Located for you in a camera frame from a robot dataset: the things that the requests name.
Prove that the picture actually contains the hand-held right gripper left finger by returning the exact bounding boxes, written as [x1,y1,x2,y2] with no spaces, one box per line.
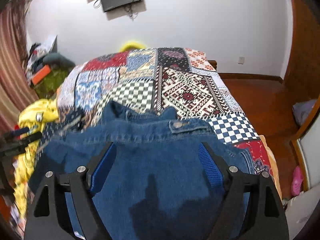
[24,141,118,240]

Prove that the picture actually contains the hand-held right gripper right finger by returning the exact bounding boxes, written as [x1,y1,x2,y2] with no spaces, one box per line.
[198,142,290,240]

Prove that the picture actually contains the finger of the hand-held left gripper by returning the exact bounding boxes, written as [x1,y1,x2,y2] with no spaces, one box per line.
[4,128,30,142]
[0,132,43,155]

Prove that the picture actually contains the blue denim jacket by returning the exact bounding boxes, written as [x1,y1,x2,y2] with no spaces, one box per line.
[27,101,253,240]

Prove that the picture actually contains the yellow printed blanket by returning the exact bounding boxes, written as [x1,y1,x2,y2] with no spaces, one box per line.
[11,97,60,218]

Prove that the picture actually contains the green cloth-covered table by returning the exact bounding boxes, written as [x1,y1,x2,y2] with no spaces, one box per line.
[34,66,73,99]

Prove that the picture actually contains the orange box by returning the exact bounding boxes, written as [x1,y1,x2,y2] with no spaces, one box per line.
[31,64,52,84]

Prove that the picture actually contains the striped red-brown curtain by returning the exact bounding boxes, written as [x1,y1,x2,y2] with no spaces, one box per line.
[0,1,40,130]

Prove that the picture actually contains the pile of clutter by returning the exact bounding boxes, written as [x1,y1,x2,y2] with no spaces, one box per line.
[25,36,75,85]

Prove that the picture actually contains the grey cushion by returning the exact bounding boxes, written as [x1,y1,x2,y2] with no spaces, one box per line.
[44,52,75,68]

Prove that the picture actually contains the pink slipper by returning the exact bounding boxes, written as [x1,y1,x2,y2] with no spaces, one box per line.
[290,165,304,196]

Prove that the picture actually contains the white sliding door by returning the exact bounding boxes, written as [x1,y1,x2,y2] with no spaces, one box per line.
[291,120,320,193]

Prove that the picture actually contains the grey-purple bag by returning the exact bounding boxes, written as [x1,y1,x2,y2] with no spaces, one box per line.
[292,99,317,127]

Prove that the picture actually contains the yellow plastic object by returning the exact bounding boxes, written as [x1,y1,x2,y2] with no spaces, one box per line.
[119,40,150,52]

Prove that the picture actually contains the wooden wardrobe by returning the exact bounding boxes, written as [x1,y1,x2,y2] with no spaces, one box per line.
[282,0,320,140]

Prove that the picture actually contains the black monitor cable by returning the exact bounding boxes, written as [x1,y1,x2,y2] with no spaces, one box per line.
[126,3,139,21]

